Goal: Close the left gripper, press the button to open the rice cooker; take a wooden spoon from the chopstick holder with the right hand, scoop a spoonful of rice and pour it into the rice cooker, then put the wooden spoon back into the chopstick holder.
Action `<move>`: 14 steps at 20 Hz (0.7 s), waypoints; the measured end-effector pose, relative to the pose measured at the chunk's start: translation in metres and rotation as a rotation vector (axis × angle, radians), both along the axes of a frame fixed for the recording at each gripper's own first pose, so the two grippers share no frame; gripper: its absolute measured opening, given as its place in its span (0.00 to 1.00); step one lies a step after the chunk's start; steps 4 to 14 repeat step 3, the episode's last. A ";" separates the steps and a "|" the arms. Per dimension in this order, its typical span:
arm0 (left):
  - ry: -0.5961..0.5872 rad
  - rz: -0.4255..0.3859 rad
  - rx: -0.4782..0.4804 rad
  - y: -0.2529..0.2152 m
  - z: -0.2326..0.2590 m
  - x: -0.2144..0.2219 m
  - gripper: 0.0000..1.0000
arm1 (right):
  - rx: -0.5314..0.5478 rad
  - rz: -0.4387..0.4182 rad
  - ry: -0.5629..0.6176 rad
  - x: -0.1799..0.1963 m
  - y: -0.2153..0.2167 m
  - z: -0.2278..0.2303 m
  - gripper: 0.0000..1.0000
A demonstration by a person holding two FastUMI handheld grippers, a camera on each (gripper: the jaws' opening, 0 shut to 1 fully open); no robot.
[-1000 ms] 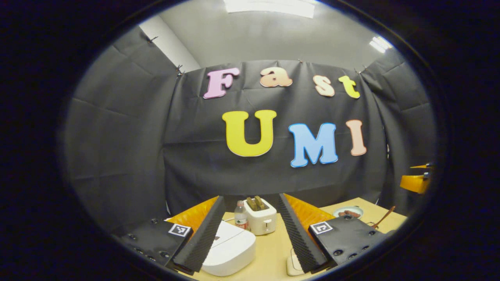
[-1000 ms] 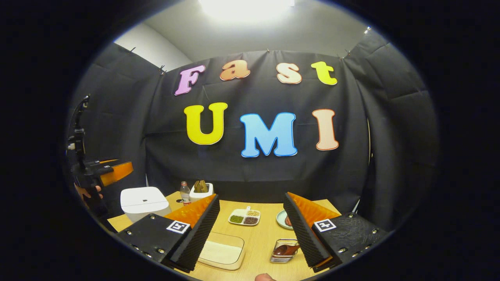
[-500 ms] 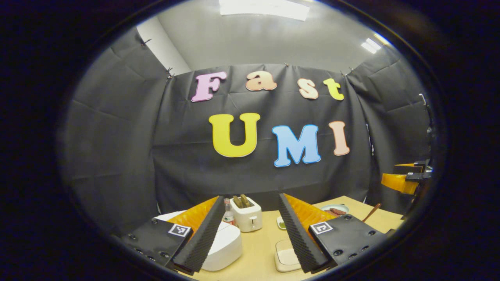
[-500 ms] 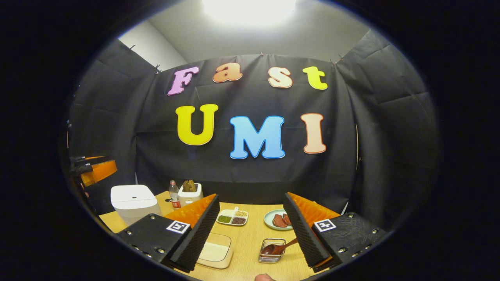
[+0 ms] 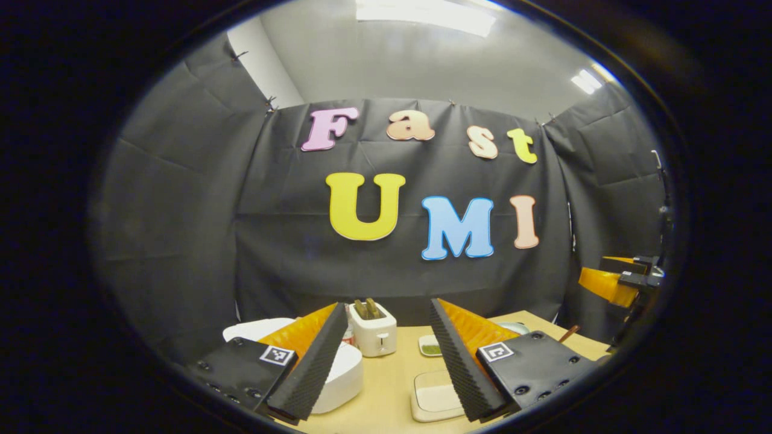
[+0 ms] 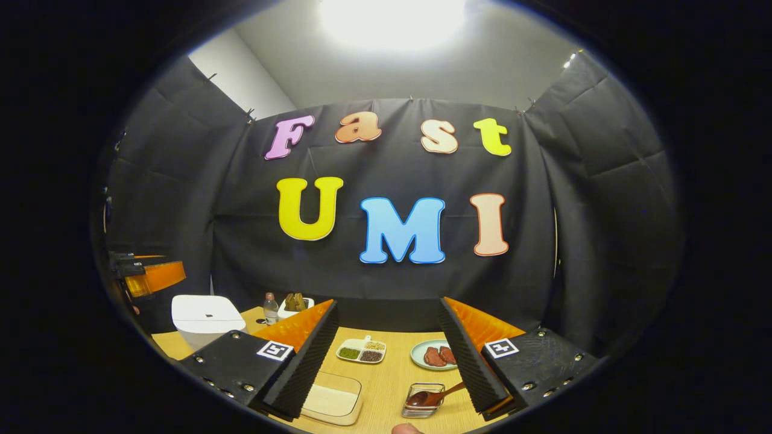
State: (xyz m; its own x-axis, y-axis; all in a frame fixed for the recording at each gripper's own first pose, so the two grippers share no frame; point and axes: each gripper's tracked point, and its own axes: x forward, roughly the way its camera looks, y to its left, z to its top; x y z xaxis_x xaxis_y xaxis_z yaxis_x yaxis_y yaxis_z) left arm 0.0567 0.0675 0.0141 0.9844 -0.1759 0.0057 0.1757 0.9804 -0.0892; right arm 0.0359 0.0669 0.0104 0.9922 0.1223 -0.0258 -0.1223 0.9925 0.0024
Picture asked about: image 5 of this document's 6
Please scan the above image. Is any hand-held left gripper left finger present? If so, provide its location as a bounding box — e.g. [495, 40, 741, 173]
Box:
[186, 301, 349, 423]

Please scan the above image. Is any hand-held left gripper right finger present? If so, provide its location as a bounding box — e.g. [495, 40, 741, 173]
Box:
[429, 298, 598, 423]

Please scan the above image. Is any white rice cooker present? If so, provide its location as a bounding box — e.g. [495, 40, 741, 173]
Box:
[223, 318, 364, 414]

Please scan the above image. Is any cream square dish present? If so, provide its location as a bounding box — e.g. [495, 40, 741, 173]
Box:
[410, 370, 465, 423]

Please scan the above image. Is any white toaster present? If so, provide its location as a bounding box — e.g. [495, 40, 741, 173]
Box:
[349, 301, 397, 357]

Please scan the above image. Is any small ceiling light panel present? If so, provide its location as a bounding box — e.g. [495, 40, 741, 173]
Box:
[571, 63, 616, 95]

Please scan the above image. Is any large ceiling light panel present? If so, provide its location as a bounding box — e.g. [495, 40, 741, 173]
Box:
[356, 0, 496, 37]

